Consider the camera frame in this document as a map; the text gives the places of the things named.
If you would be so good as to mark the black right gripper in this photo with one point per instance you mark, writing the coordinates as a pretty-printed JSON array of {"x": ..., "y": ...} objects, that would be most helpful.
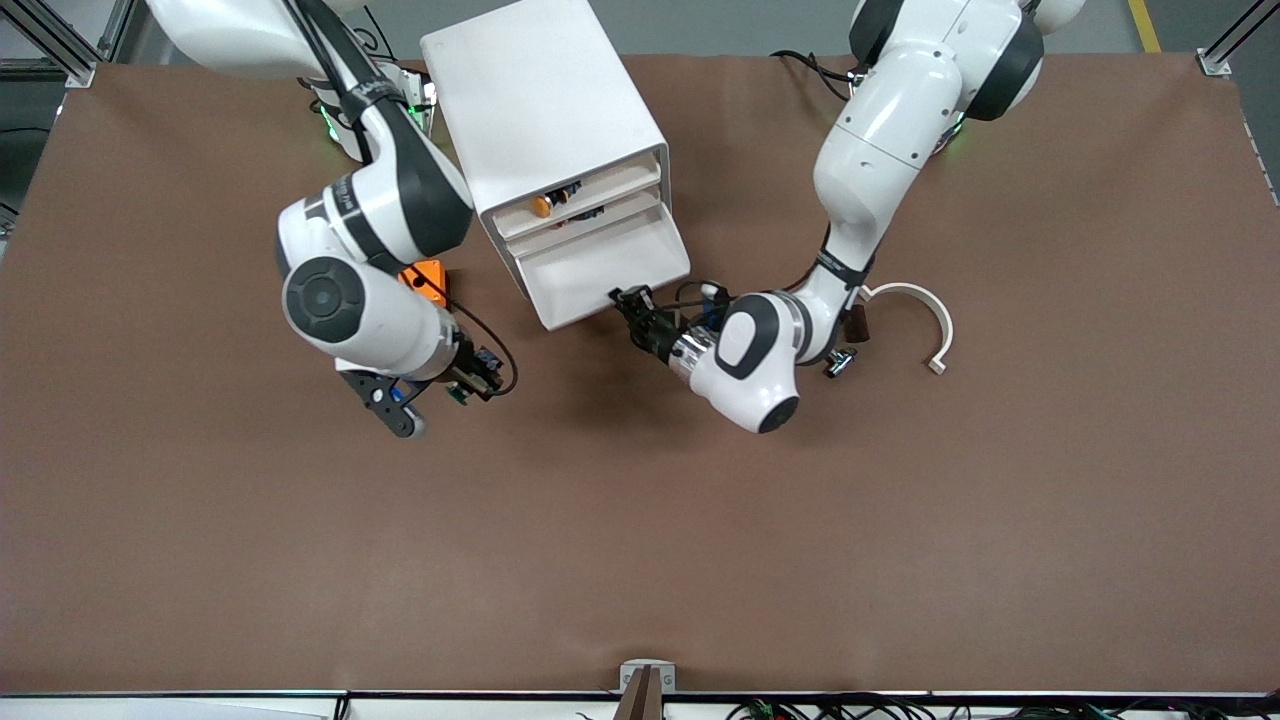
[{"x": 468, "y": 371}]

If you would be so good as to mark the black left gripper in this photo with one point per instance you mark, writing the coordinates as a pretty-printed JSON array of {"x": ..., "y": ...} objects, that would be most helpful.
[{"x": 655, "y": 335}]

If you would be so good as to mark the white plastic drawer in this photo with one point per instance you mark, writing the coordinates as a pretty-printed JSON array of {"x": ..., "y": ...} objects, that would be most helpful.
[
  {"x": 620, "y": 205},
  {"x": 600, "y": 270},
  {"x": 620, "y": 182}
]

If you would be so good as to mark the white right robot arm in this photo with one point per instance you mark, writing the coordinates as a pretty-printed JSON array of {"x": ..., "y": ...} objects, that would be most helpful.
[{"x": 370, "y": 320}]

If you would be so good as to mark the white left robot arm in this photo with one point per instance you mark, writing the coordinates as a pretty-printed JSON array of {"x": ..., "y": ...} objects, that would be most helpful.
[{"x": 870, "y": 140}]

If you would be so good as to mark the orange push button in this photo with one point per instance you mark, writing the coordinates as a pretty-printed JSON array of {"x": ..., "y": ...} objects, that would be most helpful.
[{"x": 541, "y": 205}]

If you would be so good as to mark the white drawer cabinet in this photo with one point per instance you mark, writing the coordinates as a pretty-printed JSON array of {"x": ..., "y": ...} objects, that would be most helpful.
[{"x": 530, "y": 90}]

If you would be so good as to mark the brown table mat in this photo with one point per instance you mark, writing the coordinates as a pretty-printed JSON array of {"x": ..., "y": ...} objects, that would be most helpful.
[{"x": 640, "y": 500}]

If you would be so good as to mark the small silver metal connector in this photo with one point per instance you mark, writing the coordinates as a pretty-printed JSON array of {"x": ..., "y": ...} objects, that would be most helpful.
[{"x": 842, "y": 362}]

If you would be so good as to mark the brown terminal block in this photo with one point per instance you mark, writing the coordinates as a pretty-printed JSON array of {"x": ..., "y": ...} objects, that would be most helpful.
[{"x": 861, "y": 325}]

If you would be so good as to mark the brown flat bar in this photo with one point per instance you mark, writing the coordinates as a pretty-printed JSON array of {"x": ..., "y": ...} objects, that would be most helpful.
[{"x": 640, "y": 700}]

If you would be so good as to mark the small black red switch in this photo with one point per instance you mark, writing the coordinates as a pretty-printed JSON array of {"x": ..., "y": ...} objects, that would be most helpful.
[{"x": 590, "y": 212}]

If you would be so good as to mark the orange button enclosure box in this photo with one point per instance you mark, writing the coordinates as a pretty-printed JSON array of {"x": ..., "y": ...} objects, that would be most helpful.
[{"x": 428, "y": 272}]

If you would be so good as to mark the white curved plastic bracket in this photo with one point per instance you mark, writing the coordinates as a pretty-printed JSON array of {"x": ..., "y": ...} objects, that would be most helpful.
[{"x": 935, "y": 310}]

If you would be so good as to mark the grey metal bracket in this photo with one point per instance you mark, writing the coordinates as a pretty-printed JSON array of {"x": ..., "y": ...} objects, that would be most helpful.
[{"x": 630, "y": 668}]

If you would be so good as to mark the white table edge rail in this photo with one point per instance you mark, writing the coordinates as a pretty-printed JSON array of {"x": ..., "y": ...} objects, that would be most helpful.
[{"x": 200, "y": 706}]

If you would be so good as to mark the aluminium frame post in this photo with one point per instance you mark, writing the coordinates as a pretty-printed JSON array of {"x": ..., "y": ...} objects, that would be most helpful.
[
  {"x": 80, "y": 70},
  {"x": 1215, "y": 62}
]

